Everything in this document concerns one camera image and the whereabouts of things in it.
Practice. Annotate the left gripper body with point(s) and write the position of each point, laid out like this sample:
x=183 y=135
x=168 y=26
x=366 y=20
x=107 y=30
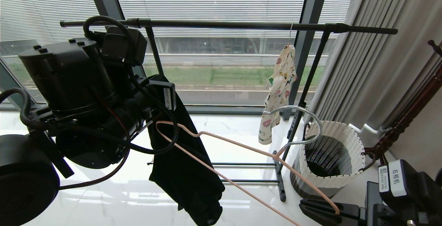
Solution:
x=152 y=98

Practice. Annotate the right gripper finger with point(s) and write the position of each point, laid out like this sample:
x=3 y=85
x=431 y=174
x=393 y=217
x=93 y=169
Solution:
x=345 y=222
x=328 y=208

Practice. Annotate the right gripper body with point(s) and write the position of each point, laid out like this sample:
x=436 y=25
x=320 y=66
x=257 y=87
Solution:
x=374 y=212

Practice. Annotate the black garment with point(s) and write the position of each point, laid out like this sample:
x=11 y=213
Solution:
x=186 y=170

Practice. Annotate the pink clothes hanger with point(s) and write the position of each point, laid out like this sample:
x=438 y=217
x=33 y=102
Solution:
x=241 y=145
x=290 y=34

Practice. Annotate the cream printed garment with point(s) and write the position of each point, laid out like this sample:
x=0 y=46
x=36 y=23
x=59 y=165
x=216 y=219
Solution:
x=279 y=87

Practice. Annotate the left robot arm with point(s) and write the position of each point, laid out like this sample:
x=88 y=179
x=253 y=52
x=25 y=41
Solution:
x=69 y=74

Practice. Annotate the white laundry basket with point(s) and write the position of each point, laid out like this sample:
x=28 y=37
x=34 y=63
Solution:
x=331 y=184

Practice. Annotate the black clothes rack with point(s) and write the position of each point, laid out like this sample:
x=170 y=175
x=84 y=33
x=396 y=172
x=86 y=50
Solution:
x=224 y=24

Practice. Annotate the dark brown wooden coat stand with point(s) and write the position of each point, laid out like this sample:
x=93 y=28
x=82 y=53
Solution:
x=414 y=108

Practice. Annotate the beige curtain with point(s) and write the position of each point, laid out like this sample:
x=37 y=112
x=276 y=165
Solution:
x=373 y=63

